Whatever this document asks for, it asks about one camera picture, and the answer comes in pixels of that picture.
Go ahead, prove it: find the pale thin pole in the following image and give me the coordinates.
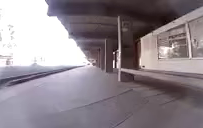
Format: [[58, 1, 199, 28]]
[[117, 15, 123, 83]]

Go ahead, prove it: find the dark kerb strip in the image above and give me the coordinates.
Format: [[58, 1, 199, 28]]
[[0, 65, 87, 94]]

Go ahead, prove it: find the grey paved pavement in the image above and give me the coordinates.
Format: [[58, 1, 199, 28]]
[[0, 65, 203, 128]]

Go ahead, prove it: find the raised concrete ledge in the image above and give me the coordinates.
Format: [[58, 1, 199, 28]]
[[120, 67, 203, 92]]

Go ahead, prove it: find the grey asphalt road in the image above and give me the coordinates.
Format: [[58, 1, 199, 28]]
[[0, 64, 77, 86]]

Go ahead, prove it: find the concrete building with overhang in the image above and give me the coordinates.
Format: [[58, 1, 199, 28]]
[[44, 0, 203, 83]]

